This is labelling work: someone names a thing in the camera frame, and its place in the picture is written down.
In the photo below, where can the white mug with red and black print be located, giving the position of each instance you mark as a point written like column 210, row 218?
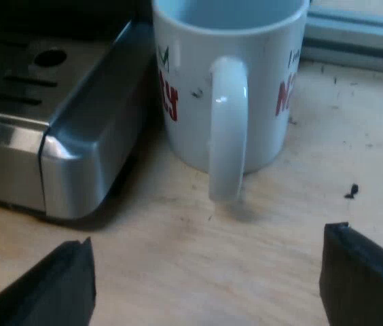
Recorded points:
column 263, row 112

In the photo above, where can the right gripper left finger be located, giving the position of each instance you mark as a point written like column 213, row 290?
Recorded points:
column 52, row 288

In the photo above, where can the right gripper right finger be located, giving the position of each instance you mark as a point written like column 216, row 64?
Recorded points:
column 364, row 278

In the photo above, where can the aluminium rail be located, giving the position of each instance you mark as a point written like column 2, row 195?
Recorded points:
column 354, row 37

